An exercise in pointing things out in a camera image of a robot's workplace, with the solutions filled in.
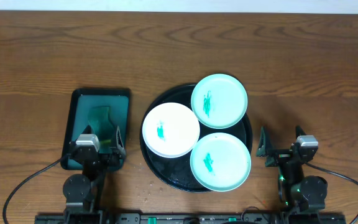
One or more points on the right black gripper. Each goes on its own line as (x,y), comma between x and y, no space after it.
(282,156)

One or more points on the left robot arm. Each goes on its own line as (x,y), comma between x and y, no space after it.
(83,191)

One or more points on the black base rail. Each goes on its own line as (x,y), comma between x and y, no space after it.
(135,218)

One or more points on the rectangular black water tray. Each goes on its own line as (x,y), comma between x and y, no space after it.
(83,99)

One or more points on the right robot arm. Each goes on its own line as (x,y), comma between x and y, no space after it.
(303,193)

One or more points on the white plate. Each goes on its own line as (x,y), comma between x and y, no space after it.
(170,130)

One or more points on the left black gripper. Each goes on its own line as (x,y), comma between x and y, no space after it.
(97,154)

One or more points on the green yellow sponge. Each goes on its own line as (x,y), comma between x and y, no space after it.
(101,125)

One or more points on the mint plate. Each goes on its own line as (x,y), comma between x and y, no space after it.
(219,101)
(220,162)

